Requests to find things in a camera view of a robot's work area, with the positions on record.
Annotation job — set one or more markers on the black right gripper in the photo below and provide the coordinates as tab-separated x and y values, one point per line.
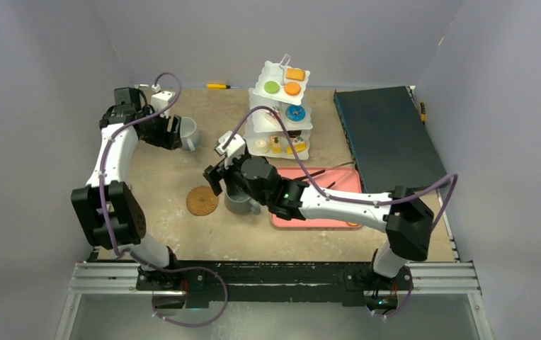
219	173

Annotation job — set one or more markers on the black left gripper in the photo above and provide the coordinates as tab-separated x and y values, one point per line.
166	139

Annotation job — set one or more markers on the round waffle coaster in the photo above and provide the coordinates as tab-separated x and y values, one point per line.
201	201

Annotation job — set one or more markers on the white small cup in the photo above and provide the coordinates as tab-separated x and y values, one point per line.
189	134

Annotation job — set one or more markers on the grey mug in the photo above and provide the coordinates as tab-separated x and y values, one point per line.
240	203

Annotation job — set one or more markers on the white round cake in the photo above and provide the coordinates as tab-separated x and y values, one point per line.
261	146

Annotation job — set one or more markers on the yellow triangular sprinkle cake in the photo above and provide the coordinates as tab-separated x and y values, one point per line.
296	144

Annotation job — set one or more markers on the blue frosted donut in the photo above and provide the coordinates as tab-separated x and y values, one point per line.
295	114

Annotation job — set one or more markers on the green round macaron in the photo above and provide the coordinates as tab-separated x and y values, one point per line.
271	87

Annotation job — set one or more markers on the white three-tier cake stand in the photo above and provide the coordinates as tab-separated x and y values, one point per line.
269	116

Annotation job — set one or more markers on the orange round cookie bottom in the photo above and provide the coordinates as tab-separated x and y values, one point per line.
292	88

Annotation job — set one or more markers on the orange rectangular biscuit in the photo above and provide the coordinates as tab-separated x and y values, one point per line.
295	74

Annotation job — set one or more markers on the pink serving tray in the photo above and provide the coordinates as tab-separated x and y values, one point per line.
341	178

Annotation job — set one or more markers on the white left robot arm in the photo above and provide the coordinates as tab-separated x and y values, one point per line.
108	212

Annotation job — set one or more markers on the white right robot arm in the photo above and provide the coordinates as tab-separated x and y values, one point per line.
405	219

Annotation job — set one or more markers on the black spoon on tray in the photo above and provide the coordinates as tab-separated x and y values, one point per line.
312	175

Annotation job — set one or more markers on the black fork on tray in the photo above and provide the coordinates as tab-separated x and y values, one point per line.
348	163

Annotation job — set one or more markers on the yellow black tool right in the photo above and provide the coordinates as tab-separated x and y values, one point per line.
422	112

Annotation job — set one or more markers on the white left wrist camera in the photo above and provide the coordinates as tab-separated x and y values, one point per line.
160	100

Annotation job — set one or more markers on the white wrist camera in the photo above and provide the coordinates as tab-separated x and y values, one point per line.
230	147
160	100

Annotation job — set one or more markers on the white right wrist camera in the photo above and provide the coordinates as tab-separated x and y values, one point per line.
230	147

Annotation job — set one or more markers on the yellow handled screwdriver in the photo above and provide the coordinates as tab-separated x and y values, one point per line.
221	86

